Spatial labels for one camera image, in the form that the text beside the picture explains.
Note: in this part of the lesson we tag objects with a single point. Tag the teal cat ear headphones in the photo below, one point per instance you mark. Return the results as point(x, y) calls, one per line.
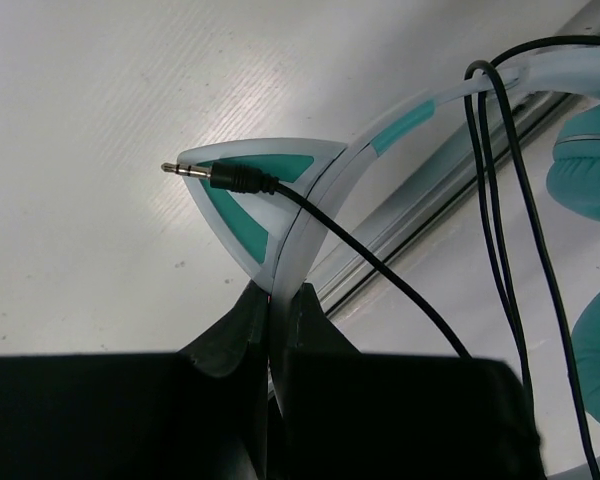
point(272, 202)

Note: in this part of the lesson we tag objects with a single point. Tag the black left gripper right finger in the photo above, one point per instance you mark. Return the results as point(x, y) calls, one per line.
point(354, 415)

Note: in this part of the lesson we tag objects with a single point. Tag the aluminium front rail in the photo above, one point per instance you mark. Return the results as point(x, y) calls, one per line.
point(441, 182)

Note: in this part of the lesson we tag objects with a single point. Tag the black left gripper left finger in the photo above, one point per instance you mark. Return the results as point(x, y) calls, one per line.
point(197, 413)

